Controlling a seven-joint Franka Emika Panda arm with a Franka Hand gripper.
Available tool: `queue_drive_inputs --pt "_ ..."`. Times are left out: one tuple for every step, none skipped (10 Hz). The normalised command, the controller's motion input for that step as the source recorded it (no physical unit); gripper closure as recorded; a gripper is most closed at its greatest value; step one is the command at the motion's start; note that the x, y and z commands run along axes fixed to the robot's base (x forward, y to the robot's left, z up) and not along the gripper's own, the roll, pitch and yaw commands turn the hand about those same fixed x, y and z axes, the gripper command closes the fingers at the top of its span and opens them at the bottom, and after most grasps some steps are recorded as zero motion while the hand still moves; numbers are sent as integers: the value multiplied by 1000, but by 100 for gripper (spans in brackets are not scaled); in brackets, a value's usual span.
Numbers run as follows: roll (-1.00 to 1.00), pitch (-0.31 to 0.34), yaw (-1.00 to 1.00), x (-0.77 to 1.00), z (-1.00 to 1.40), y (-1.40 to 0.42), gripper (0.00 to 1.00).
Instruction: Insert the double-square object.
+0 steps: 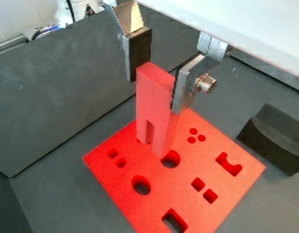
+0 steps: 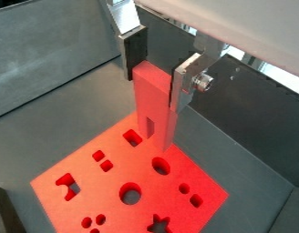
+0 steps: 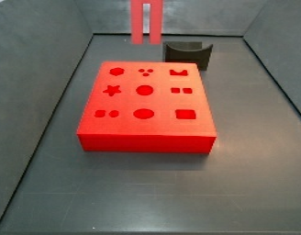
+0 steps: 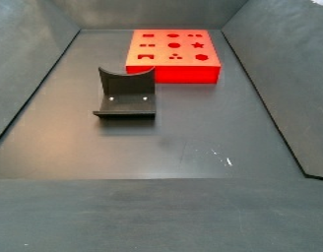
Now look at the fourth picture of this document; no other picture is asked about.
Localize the black curved holder stand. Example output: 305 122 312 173
94 68 157 118

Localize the red shape-sorting block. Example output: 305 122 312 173
125 30 222 84

